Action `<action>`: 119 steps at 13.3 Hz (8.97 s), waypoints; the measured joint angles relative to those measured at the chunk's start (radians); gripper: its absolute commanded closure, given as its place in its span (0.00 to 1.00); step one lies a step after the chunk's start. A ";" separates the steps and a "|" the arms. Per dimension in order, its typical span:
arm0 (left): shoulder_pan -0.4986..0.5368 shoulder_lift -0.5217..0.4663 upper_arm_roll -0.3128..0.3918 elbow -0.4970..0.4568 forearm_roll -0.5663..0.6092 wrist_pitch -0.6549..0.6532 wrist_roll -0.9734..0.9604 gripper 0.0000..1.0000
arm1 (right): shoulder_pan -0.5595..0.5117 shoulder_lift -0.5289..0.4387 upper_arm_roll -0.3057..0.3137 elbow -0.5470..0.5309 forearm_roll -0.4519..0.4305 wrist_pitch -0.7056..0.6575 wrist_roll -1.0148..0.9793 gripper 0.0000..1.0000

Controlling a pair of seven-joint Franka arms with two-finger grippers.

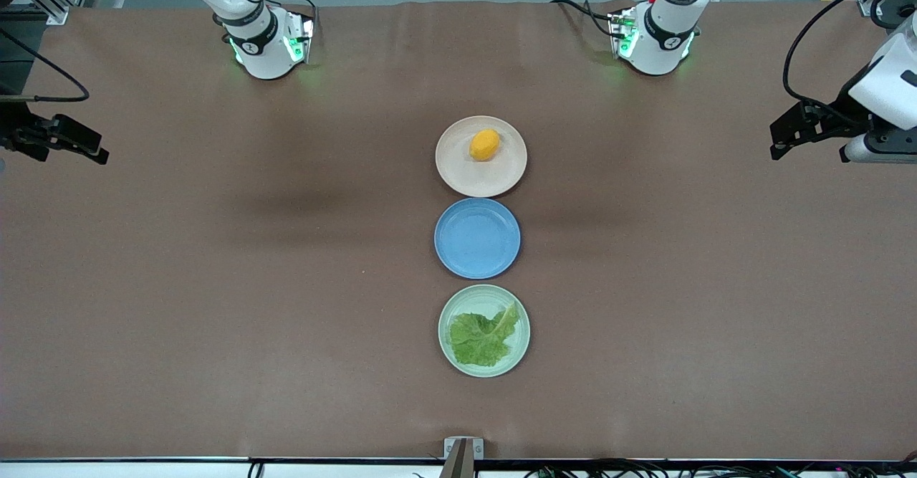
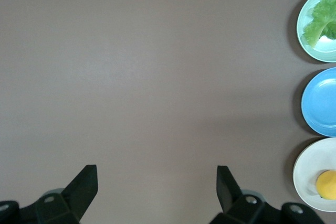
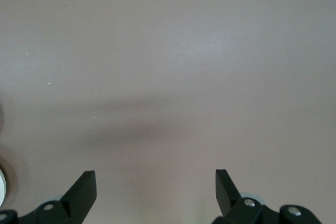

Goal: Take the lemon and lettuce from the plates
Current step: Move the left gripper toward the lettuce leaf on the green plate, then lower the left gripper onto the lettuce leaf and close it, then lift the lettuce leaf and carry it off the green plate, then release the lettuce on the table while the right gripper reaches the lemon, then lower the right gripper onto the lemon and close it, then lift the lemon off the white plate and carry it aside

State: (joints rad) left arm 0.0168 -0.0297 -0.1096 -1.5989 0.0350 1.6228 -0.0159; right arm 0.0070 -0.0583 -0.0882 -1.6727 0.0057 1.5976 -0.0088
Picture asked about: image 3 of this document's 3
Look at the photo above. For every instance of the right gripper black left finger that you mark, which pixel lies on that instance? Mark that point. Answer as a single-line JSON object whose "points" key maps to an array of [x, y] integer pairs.
{"points": [[76, 200]]}

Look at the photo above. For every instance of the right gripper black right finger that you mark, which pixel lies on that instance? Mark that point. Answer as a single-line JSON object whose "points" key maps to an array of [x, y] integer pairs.
{"points": [[228, 197]]}

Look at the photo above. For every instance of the beige round plate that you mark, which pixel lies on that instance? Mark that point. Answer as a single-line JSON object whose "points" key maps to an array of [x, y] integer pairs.
{"points": [[2, 187]]}

